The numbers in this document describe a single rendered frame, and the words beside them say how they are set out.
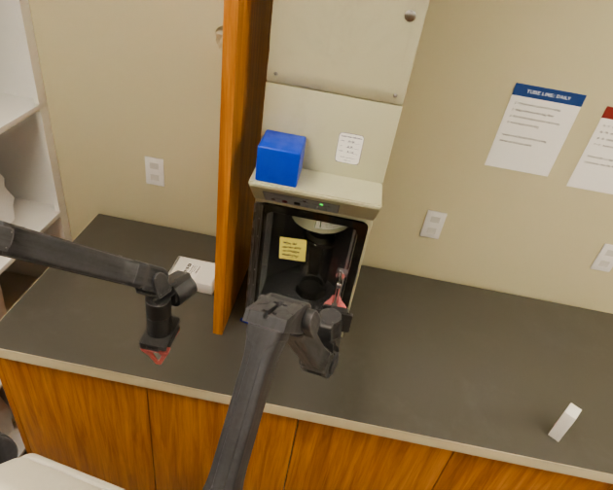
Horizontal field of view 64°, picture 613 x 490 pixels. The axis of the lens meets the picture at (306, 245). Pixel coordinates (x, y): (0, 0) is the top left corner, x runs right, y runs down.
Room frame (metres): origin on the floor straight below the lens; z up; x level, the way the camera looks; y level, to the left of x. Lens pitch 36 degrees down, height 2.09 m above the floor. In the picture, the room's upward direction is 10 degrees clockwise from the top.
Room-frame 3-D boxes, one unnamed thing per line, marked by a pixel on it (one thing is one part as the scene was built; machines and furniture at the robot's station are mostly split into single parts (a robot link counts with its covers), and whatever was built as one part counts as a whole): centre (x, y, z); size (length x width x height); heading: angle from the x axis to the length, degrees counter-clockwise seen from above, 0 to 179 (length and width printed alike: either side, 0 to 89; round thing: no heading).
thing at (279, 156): (1.07, 0.10, 1.56); 0.10 x 0.10 x 0.09; 88
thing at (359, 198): (1.06, 0.00, 1.46); 0.32 x 0.11 x 0.10; 88
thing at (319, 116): (1.25, -0.01, 1.33); 0.32 x 0.25 x 0.77; 88
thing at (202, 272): (1.27, 0.36, 0.96); 0.16 x 0.12 x 0.04; 87
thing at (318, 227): (1.11, 0.00, 1.19); 0.30 x 0.01 x 0.40; 87
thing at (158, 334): (0.80, 0.31, 1.21); 0.10 x 0.07 x 0.07; 178
